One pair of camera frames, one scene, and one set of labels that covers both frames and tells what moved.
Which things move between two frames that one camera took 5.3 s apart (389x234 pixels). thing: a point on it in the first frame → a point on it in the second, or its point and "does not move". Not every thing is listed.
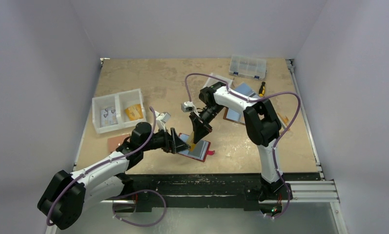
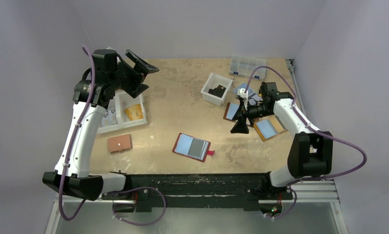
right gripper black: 200,120 → 244,114
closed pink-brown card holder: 113,142 does not move
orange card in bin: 134,112 does not move
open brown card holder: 230,114 does not move
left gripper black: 172,143 → 140,68
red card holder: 201,149 does not move
